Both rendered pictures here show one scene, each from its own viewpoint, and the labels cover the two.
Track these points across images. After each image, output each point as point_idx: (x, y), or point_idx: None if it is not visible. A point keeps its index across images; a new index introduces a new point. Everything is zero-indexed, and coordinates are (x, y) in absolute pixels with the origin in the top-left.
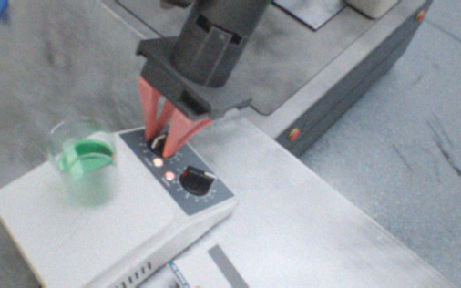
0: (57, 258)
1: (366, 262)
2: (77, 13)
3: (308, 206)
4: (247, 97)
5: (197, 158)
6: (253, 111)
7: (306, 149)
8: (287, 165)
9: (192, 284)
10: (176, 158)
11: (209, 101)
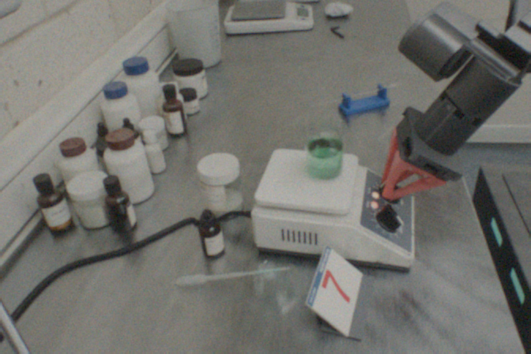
0: (273, 185)
1: None
2: None
3: (472, 314)
4: (455, 170)
5: (408, 219)
6: None
7: None
8: (485, 281)
9: (328, 267)
10: (392, 205)
11: (415, 146)
